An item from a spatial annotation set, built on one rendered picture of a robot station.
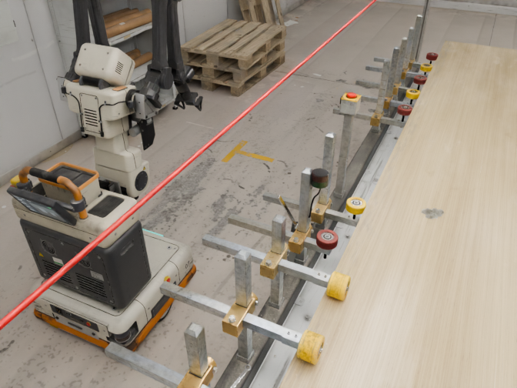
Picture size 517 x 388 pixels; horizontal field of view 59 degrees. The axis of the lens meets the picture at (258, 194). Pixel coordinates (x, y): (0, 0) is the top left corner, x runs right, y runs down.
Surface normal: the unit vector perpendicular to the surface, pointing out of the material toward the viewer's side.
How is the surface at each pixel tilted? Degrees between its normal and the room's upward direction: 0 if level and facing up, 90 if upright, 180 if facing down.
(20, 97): 90
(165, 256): 0
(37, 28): 90
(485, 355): 0
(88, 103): 82
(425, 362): 0
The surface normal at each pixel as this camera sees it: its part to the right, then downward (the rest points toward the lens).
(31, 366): 0.00, -0.81
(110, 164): -0.41, 0.41
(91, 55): -0.31, -0.15
